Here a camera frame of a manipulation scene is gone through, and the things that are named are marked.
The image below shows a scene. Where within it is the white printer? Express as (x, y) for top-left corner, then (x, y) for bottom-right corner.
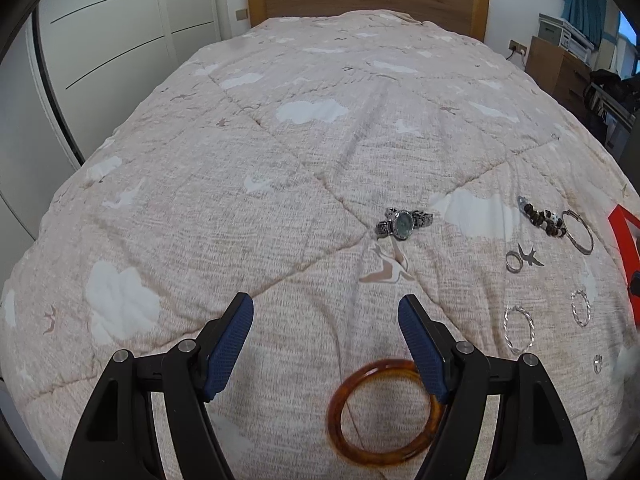
(539, 12), (596, 53)

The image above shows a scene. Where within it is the bed with beige quilt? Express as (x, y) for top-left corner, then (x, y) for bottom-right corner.
(0, 10), (636, 480)

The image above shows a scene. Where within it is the brown beaded bracelet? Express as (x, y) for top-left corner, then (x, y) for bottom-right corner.
(517, 196), (568, 237)

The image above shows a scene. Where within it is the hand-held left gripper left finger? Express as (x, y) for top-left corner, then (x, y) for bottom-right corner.
(62, 292), (254, 480)

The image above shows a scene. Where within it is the amber bangle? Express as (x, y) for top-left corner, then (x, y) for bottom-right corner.
(327, 358), (446, 463)

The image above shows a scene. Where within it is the red jewelry box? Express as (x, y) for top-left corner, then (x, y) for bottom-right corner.
(608, 205), (640, 328)

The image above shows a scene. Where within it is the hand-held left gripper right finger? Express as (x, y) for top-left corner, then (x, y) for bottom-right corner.
(397, 294), (588, 480)

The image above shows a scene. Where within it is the thin silver bangle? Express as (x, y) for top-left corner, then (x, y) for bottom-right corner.
(561, 209), (595, 255)

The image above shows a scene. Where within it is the black bag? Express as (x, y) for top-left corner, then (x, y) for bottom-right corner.
(582, 67), (638, 126)

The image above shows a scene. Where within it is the window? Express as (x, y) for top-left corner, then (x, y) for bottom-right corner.
(617, 10), (640, 78)

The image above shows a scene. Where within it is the white wardrobe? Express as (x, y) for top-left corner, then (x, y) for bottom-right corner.
(0, 0), (223, 281)

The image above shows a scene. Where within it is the teal curtain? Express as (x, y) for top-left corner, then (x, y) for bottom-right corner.
(562, 0), (608, 46)

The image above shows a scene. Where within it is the twisted silver hoop earring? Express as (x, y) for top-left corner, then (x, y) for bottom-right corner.
(571, 289), (592, 328)
(503, 305), (535, 357)

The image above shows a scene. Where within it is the silver wristwatch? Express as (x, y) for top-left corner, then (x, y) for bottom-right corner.
(376, 206), (434, 241)

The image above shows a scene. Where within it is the wooden cabinet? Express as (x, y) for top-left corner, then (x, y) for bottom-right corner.
(525, 35), (593, 111)

